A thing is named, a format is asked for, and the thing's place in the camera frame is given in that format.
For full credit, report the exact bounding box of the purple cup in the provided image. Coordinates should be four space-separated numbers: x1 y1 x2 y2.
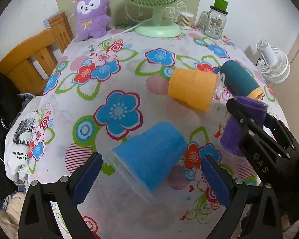
220 96 268 157

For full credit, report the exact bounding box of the dark teal cup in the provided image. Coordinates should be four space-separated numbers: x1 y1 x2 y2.
220 61 263 100

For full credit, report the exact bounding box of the orange cup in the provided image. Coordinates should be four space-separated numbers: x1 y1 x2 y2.
168 68 225 112

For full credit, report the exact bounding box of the blue cup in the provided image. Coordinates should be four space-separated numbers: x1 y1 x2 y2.
105 122 187 202

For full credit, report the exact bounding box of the green cup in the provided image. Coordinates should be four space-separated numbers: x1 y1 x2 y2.
214 0 228 11

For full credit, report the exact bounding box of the white standing fan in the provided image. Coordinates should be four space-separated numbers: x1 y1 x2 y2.
256 39 290 84

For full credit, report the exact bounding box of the white printed t-shirt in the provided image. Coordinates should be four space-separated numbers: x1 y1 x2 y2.
4 94 41 189

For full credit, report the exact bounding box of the floral tablecloth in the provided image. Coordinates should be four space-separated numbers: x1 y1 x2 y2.
29 29 285 238

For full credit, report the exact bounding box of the glass mason jar mug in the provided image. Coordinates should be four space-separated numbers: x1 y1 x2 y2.
198 5 228 39

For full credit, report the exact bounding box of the cotton swab container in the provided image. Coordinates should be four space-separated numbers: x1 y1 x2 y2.
178 11 194 30

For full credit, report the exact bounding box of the black clothing pile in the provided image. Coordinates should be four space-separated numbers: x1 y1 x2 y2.
0 73 35 199

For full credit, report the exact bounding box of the wooden chair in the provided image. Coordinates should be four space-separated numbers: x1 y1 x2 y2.
0 12 73 95

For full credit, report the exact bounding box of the beige patterned board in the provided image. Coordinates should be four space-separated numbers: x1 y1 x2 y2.
56 0 200 35

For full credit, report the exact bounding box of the purple plush toy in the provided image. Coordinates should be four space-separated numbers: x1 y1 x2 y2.
74 0 110 41

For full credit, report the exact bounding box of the white fan cable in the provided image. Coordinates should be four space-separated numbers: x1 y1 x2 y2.
88 18 155 48

